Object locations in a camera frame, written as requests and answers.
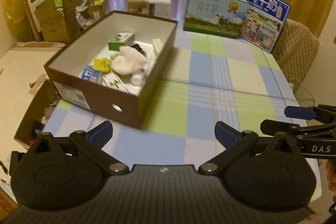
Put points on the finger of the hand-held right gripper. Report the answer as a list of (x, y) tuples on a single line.
[(278, 127), (299, 112)]

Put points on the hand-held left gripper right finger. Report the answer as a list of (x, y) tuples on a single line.
[(226, 132)]

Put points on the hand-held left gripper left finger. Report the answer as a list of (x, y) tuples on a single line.
[(101, 132)]

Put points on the brown cardboard box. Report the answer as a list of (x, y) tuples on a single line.
[(118, 108)]

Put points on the white blue medicine box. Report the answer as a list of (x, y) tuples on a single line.
[(114, 82)]

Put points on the blue white tube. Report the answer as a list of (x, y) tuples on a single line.
[(90, 74)]

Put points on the small white pill bottle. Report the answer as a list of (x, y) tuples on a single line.
[(137, 79)]

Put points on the yellow snack packet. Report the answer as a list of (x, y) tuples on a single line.
[(102, 64)]

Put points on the white cloth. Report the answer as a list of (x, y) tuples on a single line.
[(130, 60)]

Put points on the clear plastic cup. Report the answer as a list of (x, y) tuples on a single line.
[(151, 64)]

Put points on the dark velvet scrunchie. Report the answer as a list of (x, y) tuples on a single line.
[(139, 48)]

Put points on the white ribbed plastic holder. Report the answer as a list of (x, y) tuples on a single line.
[(157, 47)]

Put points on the person's right hand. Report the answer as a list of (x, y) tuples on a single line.
[(331, 174)]

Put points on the checkered tablecloth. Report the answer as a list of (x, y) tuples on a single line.
[(210, 108)]

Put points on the brown cardboard tray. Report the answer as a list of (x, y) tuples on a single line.
[(29, 108)]

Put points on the blue milk gift box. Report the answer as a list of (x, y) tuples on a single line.
[(265, 22)]

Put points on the tan cardboard box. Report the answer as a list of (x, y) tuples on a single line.
[(55, 24)]

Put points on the green milk gift box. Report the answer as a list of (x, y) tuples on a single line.
[(210, 14)]

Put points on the crumpled plastic bag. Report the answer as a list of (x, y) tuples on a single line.
[(82, 12)]

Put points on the yellow green small box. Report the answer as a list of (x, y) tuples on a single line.
[(97, 10)]

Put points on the white printed carton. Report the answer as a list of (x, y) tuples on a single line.
[(147, 3)]

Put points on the yellow plastic bag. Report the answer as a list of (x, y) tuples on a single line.
[(15, 1)]

